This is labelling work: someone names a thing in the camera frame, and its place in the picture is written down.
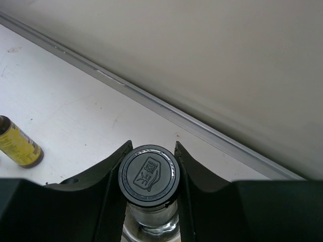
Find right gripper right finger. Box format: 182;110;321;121
174;143;322;241

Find rear yellow label bottle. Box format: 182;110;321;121
1;115;44;168

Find aluminium table frame rail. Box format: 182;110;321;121
1;14;301;184

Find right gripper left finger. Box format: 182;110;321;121
1;141;133;241

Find red label sauce bottle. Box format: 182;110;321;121
118;145;181;241

